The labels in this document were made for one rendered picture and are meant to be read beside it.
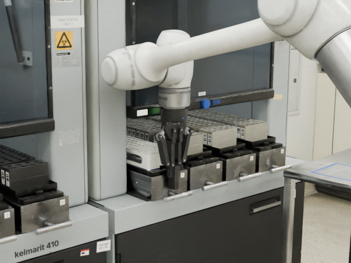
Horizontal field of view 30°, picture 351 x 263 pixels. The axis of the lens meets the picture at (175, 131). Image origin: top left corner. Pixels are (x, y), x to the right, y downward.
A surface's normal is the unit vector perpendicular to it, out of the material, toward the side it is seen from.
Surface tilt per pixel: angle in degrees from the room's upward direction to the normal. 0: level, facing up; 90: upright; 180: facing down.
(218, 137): 90
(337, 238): 0
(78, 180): 90
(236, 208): 90
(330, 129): 90
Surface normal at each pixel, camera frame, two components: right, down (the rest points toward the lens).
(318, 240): 0.01, -0.98
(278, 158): 0.66, 0.16
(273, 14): -0.75, -0.01
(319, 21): -0.22, 0.22
